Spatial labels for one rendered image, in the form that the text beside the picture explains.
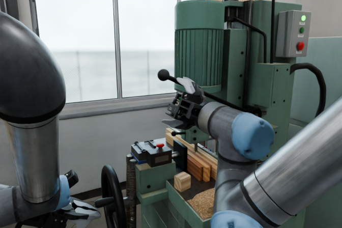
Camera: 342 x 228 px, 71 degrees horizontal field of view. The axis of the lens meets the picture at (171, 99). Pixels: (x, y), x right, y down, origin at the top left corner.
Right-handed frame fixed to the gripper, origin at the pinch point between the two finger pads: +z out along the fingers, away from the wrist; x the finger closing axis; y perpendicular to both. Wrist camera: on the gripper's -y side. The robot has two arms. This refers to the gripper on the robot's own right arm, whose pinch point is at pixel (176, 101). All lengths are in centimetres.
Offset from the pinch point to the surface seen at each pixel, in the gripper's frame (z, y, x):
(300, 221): -10, -70, 30
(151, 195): 3.6, -5.7, 32.7
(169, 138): 34.2, -23.5, 19.5
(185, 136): 12.0, -16.3, 12.3
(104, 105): 143, -18, 31
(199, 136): 8.6, -19.8, 10.1
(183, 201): -7.2, -10.3, 27.8
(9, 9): 134, 65, -15
